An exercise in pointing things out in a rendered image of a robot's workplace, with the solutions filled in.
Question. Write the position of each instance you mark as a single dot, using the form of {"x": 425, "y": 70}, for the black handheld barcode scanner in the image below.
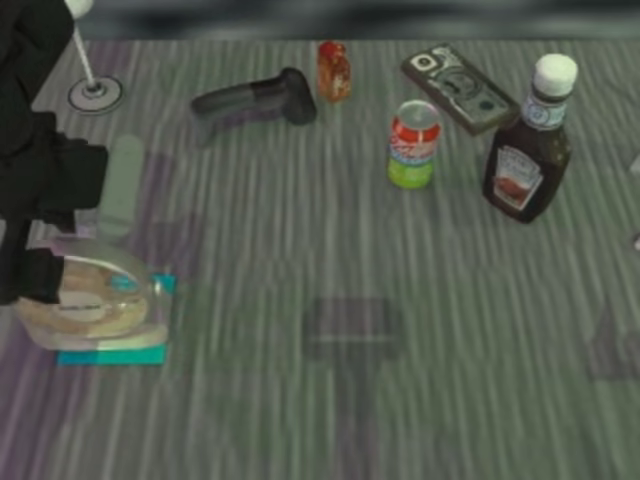
{"x": 260, "y": 102}

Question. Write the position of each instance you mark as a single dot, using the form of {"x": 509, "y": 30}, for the grey rectangular packaged item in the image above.
{"x": 457, "y": 87}

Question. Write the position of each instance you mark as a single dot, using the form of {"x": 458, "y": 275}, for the red and green soda can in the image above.
{"x": 414, "y": 147}

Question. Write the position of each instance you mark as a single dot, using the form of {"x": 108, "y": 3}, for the brown barbecue sauce bottle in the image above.
{"x": 527, "y": 155}

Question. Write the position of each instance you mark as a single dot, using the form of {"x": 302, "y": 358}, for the teal flat box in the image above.
{"x": 125, "y": 356}

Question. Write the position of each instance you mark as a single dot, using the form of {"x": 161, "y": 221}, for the clear wine glass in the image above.
{"x": 95, "y": 92}

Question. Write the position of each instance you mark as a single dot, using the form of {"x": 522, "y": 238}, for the pale green oblong remote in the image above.
{"x": 120, "y": 185}

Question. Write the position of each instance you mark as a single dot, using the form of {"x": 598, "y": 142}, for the small red-capped sauce bottle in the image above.
{"x": 333, "y": 75}

